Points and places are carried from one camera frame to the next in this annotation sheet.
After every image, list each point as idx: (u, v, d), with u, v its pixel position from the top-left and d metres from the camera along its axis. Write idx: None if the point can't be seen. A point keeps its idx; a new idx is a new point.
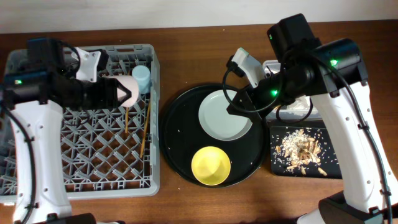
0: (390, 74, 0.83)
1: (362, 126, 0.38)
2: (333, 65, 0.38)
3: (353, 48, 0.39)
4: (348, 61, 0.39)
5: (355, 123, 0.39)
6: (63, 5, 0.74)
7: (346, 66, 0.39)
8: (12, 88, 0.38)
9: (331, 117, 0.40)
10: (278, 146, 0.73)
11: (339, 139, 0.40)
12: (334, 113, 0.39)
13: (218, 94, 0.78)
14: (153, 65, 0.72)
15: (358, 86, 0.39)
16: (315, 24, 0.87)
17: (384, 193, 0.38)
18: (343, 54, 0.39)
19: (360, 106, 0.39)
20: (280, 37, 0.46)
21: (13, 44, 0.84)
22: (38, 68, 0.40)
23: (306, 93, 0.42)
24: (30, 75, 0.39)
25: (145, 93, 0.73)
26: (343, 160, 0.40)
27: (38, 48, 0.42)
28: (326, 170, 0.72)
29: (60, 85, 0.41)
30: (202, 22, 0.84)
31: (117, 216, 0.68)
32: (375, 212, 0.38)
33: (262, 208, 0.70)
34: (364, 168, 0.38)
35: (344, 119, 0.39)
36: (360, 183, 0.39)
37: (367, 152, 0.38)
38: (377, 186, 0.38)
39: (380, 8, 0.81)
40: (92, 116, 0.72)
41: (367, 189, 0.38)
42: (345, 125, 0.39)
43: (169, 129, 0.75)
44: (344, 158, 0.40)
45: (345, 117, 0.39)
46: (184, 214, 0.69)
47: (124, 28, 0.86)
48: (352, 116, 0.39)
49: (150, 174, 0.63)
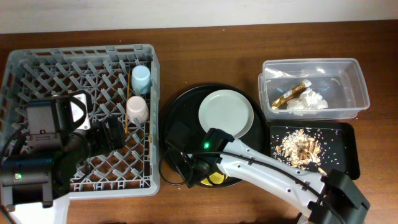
0: (390, 74, 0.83)
1: (249, 161, 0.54)
2: (206, 148, 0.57)
3: (218, 136, 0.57)
4: (221, 144, 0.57)
5: (245, 163, 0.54)
6: (63, 5, 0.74)
7: (222, 146, 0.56)
8: (15, 172, 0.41)
9: (235, 172, 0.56)
10: (278, 146, 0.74)
11: (252, 180, 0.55)
12: (232, 168, 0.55)
13: (219, 93, 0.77)
14: (153, 65, 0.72)
15: (229, 144, 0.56)
16: (315, 23, 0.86)
17: (304, 186, 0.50)
18: (216, 139, 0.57)
19: (239, 149, 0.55)
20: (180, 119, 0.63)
21: (12, 44, 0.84)
22: (41, 155, 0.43)
23: (221, 172, 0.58)
24: (32, 163, 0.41)
25: (145, 93, 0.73)
26: (270, 190, 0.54)
27: (36, 116, 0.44)
28: (326, 170, 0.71)
29: (64, 161, 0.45)
30: (202, 22, 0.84)
31: (117, 216, 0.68)
32: (314, 205, 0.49)
33: (261, 208, 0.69)
34: (277, 185, 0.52)
35: (238, 167, 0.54)
36: (288, 195, 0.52)
37: (269, 174, 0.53)
38: (295, 186, 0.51)
39: (380, 7, 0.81)
40: (92, 116, 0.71)
41: (293, 195, 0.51)
42: (242, 170, 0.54)
43: (169, 129, 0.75)
44: (268, 188, 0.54)
45: (237, 165, 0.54)
46: (185, 214, 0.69)
47: (124, 28, 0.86)
48: (240, 162, 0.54)
49: (150, 174, 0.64)
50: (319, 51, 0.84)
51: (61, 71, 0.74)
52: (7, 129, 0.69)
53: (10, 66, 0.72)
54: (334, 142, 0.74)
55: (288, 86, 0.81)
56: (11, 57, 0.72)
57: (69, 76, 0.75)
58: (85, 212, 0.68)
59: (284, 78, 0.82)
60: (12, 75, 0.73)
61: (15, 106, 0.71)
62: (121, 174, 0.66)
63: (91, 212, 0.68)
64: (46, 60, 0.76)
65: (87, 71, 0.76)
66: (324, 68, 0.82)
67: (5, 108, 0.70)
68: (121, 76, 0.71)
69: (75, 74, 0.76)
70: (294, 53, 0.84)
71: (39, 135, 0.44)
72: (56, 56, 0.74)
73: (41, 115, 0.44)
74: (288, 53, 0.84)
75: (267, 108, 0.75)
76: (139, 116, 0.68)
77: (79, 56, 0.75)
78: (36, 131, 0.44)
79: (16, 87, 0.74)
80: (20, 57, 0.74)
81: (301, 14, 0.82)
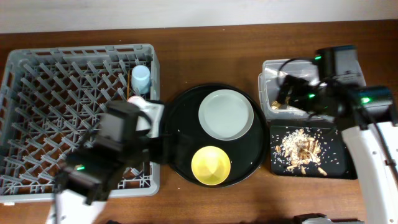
0: (390, 73, 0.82)
1: (389, 163, 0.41)
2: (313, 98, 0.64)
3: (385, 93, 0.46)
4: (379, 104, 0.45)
5: (382, 159, 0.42)
6: (63, 5, 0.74)
7: (377, 106, 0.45)
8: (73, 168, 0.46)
9: (359, 148, 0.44)
10: (278, 145, 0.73)
11: (360, 155, 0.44)
12: (362, 144, 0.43)
13: (219, 93, 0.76)
14: (153, 65, 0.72)
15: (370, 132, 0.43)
16: (315, 23, 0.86)
17: None
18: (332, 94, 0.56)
19: (374, 148, 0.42)
20: (328, 63, 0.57)
21: (13, 44, 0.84)
22: (104, 161, 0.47)
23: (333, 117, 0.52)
24: (96, 162, 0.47)
25: (145, 93, 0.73)
26: (363, 177, 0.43)
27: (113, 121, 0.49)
28: (326, 170, 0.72)
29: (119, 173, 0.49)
30: (201, 22, 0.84)
31: (117, 215, 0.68)
32: None
33: (261, 208, 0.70)
34: (384, 188, 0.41)
35: (371, 152, 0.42)
36: (374, 199, 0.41)
37: (385, 179, 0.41)
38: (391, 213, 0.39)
39: (381, 7, 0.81)
40: (92, 115, 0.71)
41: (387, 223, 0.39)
42: (372, 158, 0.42)
43: (169, 129, 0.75)
44: (364, 178, 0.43)
45: (372, 151, 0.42)
46: (185, 214, 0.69)
47: (124, 28, 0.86)
48: (379, 150, 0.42)
49: (151, 174, 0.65)
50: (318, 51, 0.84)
51: (61, 71, 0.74)
52: (7, 129, 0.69)
53: (10, 66, 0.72)
54: (334, 142, 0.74)
55: None
56: (12, 57, 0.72)
57: (69, 76, 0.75)
58: None
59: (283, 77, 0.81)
60: (12, 75, 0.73)
61: (14, 106, 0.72)
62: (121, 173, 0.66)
63: None
64: (46, 59, 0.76)
65: (87, 71, 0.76)
66: None
67: (6, 108, 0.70)
68: (120, 76, 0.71)
69: (75, 74, 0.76)
70: (293, 54, 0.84)
71: (107, 139, 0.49)
72: (57, 56, 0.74)
73: (114, 120, 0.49)
74: (288, 53, 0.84)
75: (267, 108, 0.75)
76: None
77: (79, 56, 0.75)
78: (104, 134, 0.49)
79: (16, 86, 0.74)
80: (20, 56, 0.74)
81: (301, 14, 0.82)
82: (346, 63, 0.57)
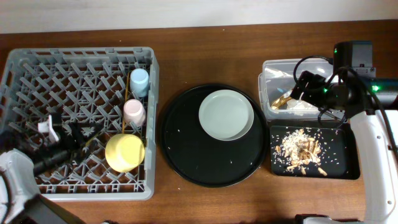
0: (392, 74, 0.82)
1: (392, 147, 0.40)
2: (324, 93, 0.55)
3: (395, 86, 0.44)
4: (388, 94, 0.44)
5: (385, 143, 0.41)
6: (62, 5, 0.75)
7: (385, 96, 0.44)
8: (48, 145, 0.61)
9: (363, 134, 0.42)
10: (278, 145, 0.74)
11: (364, 139, 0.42)
12: (367, 130, 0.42)
13: (219, 93, 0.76)
14: (153, 66, 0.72)
15: (375, 119, 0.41)
16: (315, 23, 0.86)
17: None
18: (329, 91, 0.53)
19: (378, 130, 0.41)
20: (345, 55, 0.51)
21: (12, 44, 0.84)
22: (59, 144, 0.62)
23: (344, 109, 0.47)
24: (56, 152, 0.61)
25: (143, 96, 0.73)
26: (365, 163, 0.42)
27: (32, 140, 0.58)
28: (326, 170, 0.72)
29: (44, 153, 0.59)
30: (201, 22, 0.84)
31: (117, 216, 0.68)
32: None
33: (261, 208, 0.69)
34: (385, 174, 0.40)
35: (376, 137, 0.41)
36: (375, 184, 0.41)
37: (387, 163, 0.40)
38: (391, 196, 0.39)
39: (382, 7, 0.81)
40: (90, 117, 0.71)
41: (387, 208, 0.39)
42: (375, 142, 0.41)
43: (169, 129, 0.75)
44: (367, 162, 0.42)
45: (376, 135, 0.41)
46: (185, 214, 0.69)
47: (124, 28, 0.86)
48: (382, 135, 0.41)
49: (145, 178, 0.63)
50: (319, 51, 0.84)
51: (61, 71, 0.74)
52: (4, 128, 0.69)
53: (10, 65, 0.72)
54: (334, 142, 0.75)
55: (288, 86, 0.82)
56: (11, 56, 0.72)
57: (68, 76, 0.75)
58: (83, 211, 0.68)
59: (284, 78, 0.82)
60: (12, 74, 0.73)
61: (12, 105, 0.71)
62: (115, 177, 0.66)
63: (89, 211, 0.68)
64: (46, 60, 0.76)
65: (86, 71, 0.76)
66: (324, 68, 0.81)
67: (4, 107, 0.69)
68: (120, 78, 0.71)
69: (75, 75, 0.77)
70: (294, 53, 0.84)
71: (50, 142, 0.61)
72: (56, 55, 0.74)
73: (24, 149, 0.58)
74: (288, 54, 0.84)
75: (267, 108, 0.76)
76: (135, 119, 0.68)
77: (78, 56, 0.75)
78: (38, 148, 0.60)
79: (16, 86, 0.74)
80: (20, 56, 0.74)
81: (301, 14, 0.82)
82: (361, 55, 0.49)
